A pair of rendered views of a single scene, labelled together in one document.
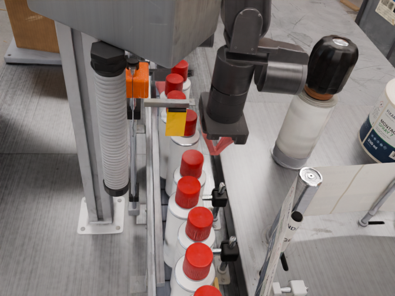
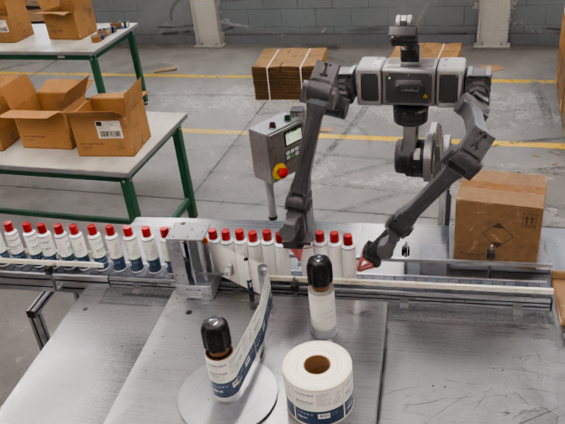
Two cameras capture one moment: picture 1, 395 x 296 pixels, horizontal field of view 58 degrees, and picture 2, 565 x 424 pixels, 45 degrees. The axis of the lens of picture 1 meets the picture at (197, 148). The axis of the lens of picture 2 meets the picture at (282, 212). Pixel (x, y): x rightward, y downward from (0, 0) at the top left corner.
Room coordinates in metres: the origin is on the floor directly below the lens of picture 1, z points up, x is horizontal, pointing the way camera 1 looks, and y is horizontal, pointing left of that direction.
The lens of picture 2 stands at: (1.34, -1.78, 2.41)
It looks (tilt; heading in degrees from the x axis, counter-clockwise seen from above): 31 degrees down; 118
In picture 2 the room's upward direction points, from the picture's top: 6 degrees counter-clockwise
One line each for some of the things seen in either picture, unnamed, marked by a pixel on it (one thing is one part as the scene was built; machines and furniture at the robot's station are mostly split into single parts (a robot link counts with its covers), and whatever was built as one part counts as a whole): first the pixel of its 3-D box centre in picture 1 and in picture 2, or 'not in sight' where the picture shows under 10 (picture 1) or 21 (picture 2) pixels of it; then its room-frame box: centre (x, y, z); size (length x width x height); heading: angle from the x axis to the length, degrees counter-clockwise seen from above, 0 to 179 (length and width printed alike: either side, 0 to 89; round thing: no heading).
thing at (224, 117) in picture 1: (226, 103); (297, 232); (0.44, -0.03, 1.12); 0.10 x 0.07 x 0.07; 13
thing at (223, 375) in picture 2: not in sight; (220, 358); (0.44, -0.59, 1.04); 0.09 x 0.09 x 0.29
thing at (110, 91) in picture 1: (113, 131); (270, 194); (0.29, 0.10, 1.18); 0.04 x 0.04 x 0.21
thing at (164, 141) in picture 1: (172, 137); (321, 255); (0.49, 0.05, 0.98); 0.05 x 0.05 x 0.20
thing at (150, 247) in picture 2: not in sight; (150, 249); (-0.15, -0.11, 0.98); 0.05 x 0.05 x 0.20
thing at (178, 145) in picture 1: (181, 156); (307, 257); (0.45, 0.03, 0.98); 0.05 x 0.05 x 0.20
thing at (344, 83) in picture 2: not in sight; (340, 91); (0.44, 0.46, 1.45); 0.09 x 0.08 x 0.12; 8
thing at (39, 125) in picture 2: not in sight; (52, 110); (-1.60, 0.96, 0.96); 0.53 x 0.45 x 0.37; 100
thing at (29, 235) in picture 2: not in sight; (33, 244); (-0.65, -0.22, 0.98); 0.05 x 0.05 x 0.20
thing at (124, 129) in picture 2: not in sight; (109, 115); (-1.19, 0.98, 0.97); 0.51 x 0.39 x 0.37; 103
